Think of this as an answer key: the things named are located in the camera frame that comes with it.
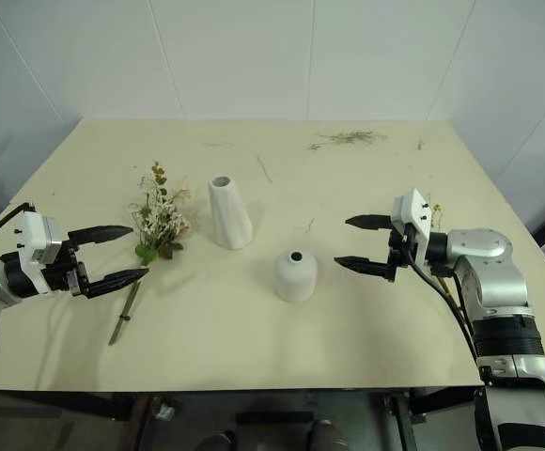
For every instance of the pile of dried twig scraps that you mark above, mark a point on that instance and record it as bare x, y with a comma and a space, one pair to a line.
347, 137

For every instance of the short round white vase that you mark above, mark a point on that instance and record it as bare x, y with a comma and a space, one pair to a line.
294, 276

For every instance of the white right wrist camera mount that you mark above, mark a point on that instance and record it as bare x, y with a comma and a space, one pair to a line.
415, 209

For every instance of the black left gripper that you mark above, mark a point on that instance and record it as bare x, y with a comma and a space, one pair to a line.
61, 277

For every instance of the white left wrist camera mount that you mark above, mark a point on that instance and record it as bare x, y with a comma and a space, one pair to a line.
32, 235

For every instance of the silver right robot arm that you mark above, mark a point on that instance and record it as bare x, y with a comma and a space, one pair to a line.
498, 282

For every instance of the tall white twisted vase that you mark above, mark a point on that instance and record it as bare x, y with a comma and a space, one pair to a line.
229, 216

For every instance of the dried flower bouquet with stem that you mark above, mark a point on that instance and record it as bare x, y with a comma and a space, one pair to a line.
160, 221

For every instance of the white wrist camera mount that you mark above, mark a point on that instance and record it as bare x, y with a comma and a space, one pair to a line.
415, 209
32, 235

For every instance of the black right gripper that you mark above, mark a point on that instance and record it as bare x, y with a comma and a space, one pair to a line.
397, 253

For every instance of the dark rounded shape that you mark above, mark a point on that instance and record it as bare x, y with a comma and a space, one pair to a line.
326, 436

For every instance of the thin dried twig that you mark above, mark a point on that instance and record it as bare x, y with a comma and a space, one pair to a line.
309, 224
265, 169

